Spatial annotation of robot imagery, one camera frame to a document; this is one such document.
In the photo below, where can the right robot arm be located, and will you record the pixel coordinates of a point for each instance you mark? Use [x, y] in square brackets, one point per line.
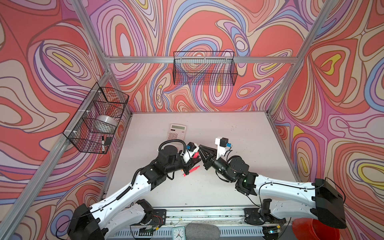
[279, 199]

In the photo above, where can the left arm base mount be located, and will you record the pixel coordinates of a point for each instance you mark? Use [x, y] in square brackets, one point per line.
[157, 217]

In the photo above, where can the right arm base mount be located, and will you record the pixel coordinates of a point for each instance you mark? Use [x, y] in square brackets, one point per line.
[254, 217]

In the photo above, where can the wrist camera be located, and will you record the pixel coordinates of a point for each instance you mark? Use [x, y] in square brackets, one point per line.
[223, 146]
[191, 150]

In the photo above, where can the black wire basket back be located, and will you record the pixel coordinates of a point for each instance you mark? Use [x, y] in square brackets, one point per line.
[204, 68]

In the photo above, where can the black wire basket left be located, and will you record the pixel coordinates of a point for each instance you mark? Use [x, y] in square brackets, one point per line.
[85, 133]

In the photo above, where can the pink marker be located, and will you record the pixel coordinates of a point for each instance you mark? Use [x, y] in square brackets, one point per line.
[195, 155]
[192, 170]

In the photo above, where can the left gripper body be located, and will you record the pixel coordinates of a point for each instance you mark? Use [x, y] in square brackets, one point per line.
[177, 164]

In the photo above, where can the small white clock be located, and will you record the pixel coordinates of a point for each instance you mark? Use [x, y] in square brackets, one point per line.
[178, 233]

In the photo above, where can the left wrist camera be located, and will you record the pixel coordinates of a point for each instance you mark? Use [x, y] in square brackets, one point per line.
[191, 150]

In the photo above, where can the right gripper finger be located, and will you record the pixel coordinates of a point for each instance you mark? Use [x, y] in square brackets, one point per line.
[207, 152]
[207, 163]

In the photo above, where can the pink calculator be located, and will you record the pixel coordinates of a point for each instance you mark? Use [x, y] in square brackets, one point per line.
[177, 131]

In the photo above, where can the silver tape roll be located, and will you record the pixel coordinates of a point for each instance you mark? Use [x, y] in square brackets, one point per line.
[108, 120]

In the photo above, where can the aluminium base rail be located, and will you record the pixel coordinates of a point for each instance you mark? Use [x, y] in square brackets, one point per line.
[229, 219]

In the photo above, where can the red bucket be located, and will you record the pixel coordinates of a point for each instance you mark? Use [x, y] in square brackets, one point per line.
[311, 229]

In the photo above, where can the black wire basket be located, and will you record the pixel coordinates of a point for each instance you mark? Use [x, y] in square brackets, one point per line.
[204, 68]
[85, 133]

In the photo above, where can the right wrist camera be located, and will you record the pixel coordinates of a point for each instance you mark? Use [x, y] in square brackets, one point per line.
[223, 146]

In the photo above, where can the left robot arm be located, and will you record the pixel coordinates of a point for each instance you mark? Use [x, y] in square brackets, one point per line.
[126, 206]

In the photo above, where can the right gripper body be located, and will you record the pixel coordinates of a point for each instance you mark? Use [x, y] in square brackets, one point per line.
[220, 166]

